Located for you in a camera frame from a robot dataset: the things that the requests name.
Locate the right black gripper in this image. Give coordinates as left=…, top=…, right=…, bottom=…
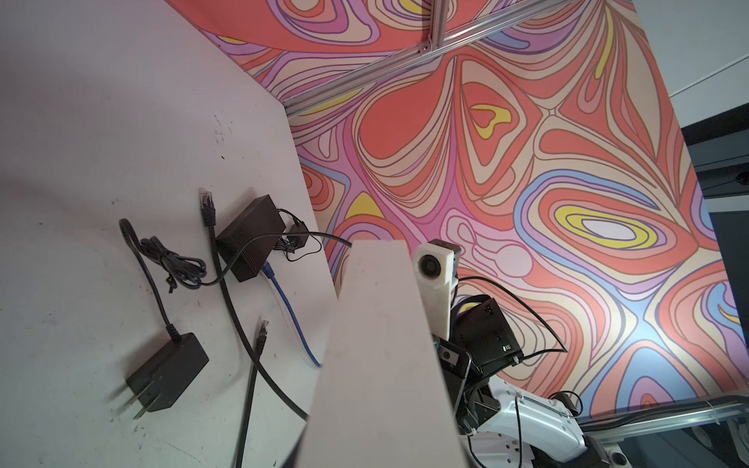
left=435, top=294, right=523, bottom=433

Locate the small white network switch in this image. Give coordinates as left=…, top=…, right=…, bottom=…
left=286, top=240, right=468, bottom=467

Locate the black ethernet cable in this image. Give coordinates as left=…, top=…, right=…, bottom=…
left=198, top=188, right=310, bottom=422
left=232, top=318, right=270, bottom=468

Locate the blue ethernet cable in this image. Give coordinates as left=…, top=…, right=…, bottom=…
left=260, top=261, right=323, bottom=369

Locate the black network switch box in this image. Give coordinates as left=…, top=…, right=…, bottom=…
left=217, top=195, right=286, bottom=283

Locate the black power adapter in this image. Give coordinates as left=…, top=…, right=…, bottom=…
left=118, top=218, right=230, bottom=417
left=274, top=209, right=323, bottom=262

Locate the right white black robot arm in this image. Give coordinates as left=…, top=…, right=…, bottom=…
left=426, top=296, right=630, bottom=467

